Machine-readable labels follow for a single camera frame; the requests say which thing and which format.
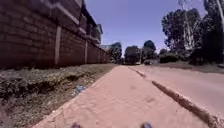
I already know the dry grass verge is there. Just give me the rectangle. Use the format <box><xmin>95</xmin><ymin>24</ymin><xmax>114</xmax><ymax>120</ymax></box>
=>
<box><xmin>0</xmin><ymin>63</ymin><xmax>118</xmax><ymax>128</ymax></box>

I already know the dark kerb strip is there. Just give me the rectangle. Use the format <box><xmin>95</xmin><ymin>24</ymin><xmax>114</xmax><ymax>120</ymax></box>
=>
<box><xmin>129</xmin><ymin>66</ymin><xmax>224</xmax><ymax>128</ymax></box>

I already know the blue litter scrap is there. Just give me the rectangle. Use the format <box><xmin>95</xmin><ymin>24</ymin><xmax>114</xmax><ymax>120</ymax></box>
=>
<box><xmin>75</xmin><ymin>85</ymin><xmax>86</xmax><ymax>94</ymax></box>

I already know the pale asphalt road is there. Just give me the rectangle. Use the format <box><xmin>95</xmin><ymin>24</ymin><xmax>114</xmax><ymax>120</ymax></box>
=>
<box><xmin>132</xmin><ymin>64</ymin><xmax>224</xmax><ymax>118</ymax></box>

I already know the roadside verge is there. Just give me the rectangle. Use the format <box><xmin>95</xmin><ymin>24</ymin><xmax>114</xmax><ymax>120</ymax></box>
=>
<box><xmin>151</xmin><ymin>60</ymin><xmax>224</xmax><ymax>75</ymax></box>

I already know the lattice mast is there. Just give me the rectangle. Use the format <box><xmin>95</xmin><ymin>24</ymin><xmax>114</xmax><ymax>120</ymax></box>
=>
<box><xmin>179</xmin><ymin>0</ymin><xmax>196</xmax><ymax>51</ymax></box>

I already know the building behind wall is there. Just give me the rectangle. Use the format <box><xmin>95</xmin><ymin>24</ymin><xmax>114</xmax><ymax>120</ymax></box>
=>
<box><xmin>80</xmin><ymin>1</ymin><xmax>104</xmax><ymax>47</ymax></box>

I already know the brick boundary wall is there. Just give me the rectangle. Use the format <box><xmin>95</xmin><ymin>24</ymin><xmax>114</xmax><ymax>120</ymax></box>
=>
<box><xmin>0</xmin><ymin>0</ymin><xmax>111</xmax><ymax>70</ymax></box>

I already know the red brick path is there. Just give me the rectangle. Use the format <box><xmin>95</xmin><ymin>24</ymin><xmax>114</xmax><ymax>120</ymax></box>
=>
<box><xmin>31</xmin><ymin>65</ymin><xmax>211</xmax><ymax>128</ymax></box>

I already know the dark green bush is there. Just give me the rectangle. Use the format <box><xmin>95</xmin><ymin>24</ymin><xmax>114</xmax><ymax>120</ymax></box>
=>
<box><xmin>159</xmin><ymin>53</ymin><xmax>180</xmax><ymax>64</ymax></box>

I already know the row of trees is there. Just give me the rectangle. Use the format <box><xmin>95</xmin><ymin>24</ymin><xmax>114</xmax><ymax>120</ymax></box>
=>
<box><xmin>108</xmin><ymin>0</ymin><xmax>224</xmax><ymax>66</ymax></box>

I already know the robot's own part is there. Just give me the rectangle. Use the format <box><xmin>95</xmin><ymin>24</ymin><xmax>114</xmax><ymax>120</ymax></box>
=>
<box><xmin>71</xmin><ymin>122</ymin><xmax>82</xmax><ymax>128</ymax></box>
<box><xmin>140</xmin><ymin>122</ymin><xmax>154</xmax><ymax>128</ymax></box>

